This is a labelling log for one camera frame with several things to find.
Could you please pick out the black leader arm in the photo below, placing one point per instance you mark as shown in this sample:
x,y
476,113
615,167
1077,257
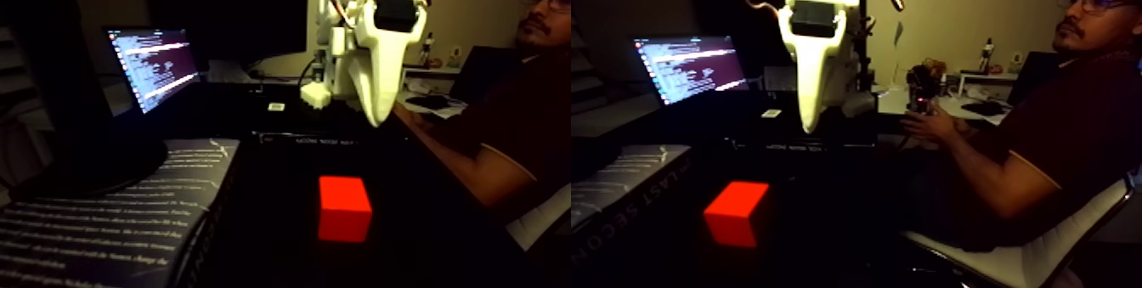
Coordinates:
x,y
923,84

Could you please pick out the red cube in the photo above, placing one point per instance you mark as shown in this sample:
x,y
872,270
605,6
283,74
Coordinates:
x,y
344,208

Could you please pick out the small dark figurine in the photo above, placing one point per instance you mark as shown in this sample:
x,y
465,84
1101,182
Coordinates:
x,y
426,51

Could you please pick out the white office chair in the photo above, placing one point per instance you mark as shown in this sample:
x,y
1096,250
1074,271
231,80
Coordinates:
x,y
1035,254

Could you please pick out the eyeglasses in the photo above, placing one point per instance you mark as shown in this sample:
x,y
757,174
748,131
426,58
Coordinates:
x,y
1093,2

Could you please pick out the black box with white print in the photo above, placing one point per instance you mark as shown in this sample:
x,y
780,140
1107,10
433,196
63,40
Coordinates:
x,y
303,138

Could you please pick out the person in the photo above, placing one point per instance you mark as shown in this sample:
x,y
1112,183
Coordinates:
x,y
1071,120

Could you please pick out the black book with white text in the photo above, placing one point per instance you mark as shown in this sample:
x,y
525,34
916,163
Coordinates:
x,y
89,236

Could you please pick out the person's left hand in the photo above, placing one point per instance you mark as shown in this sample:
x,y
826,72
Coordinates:
x,y
932,125

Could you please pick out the open laptop with lit screen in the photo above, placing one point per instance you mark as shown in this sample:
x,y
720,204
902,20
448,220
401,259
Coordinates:
x,y
156,67

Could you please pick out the black computer monitor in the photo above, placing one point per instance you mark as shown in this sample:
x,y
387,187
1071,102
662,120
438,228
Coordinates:
x,y
232,13

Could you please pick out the small white tag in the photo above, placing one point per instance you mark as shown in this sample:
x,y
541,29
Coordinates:
x,y
277,107

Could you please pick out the large black stand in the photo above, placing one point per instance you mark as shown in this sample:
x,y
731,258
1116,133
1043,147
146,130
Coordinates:
x,y
62,102

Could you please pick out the black computer mouse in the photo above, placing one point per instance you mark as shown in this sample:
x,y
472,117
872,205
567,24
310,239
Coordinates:
x,y
430,102

